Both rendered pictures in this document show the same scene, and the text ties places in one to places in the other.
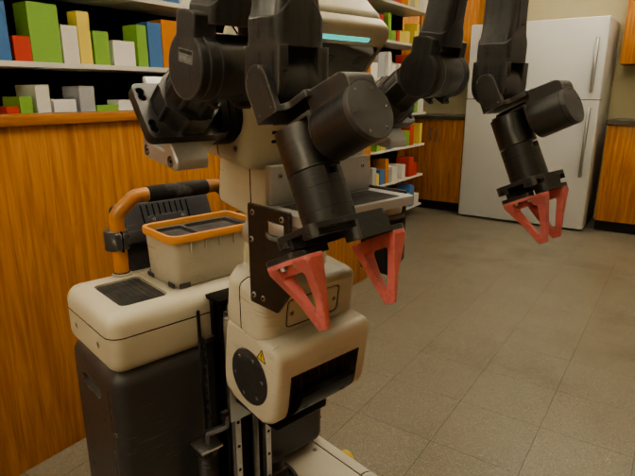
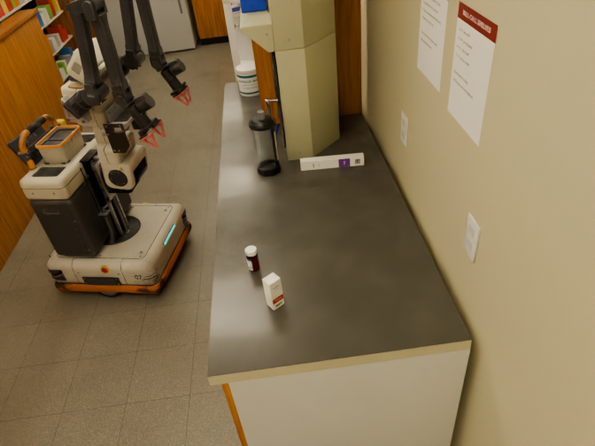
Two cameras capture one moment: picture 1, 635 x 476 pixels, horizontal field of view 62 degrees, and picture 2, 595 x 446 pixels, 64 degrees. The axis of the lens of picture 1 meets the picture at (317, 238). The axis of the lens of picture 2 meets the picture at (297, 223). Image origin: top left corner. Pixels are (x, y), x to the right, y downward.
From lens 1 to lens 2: 1.80 m
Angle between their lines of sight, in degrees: 39
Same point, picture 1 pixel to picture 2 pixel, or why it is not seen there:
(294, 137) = (133, 110)
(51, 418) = not seen: outside the picture
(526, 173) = (176, 87)
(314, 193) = (142, 120)
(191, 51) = (93, 94)
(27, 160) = not seen: outside the picture
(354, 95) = (147, 99)
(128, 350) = (68, 189)
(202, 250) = (68, 145)
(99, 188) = not seen: outside the picture
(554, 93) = (175, 64)
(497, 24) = (152, 45)
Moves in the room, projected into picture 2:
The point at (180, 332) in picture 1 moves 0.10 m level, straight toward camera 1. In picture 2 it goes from (79, 178) to (90, 182)
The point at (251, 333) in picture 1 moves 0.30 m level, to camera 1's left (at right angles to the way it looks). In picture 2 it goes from (114, 164) to (57, 188)
